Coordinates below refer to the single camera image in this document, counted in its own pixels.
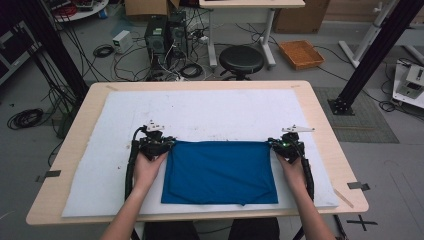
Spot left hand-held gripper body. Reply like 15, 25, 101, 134
134, 119, 168, 161

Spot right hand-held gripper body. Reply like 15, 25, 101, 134
278, 124, 316, 164

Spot blue t-shirt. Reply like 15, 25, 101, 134
160, 139, 279, 206

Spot person's right hand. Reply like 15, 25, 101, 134
274, 154, 308, 192

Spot person's left hand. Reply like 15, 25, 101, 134
133, 152, 169, 193

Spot white felt mat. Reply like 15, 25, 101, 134
61, 88, 340, 218

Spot thin beige strip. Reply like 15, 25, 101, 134
334, 188, 355, 209

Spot grey tape piece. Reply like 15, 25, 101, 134
35, 169, 62, 183
347, 181, 371, 192

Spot grey floor mat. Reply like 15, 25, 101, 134
313, 87, 400, 144

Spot person's right leg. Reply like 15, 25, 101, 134
229, 218, 281, 240

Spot person's leg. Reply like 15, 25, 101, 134
143, 220, 201, 240
229, 218, 281, 240

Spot person's left leg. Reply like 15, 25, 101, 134
143, 220, 201, 240

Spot black round stool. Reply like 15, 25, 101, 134
218, 44, 265, 82

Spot orange tray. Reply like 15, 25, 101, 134
278, 39, 326, 71

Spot black computer tower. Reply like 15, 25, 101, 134
166, 11, 189, 59
144, 15, 169, 73

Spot white power supply box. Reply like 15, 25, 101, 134
111, 29, 134, 54

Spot large cardboard box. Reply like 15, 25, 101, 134
273, 0, 331, 34

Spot white metal stand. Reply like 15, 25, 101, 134
338, 0, 401, 69

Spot white machine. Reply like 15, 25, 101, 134
392, 59, 424, 109

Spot white desk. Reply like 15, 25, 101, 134
198, 0, 306, 69

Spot round white table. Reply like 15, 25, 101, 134
43, 0, 110, 24

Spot dark equipment rack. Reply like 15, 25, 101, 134
0, 19, 41, 84

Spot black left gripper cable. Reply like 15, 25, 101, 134
124, 125, 148, 202

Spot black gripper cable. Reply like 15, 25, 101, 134
292, 156, 348, 240
124, 125, 148, 202

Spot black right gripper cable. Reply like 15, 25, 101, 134
292, 156, 348, 240

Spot small coiled black cable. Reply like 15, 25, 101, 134
92, 44, 115, 59

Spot black metal frame post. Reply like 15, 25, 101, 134
328, 0, 424, 117
13, 0, 89, 101

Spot large coiled black cable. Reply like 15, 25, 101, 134
6, 107, 45, 131

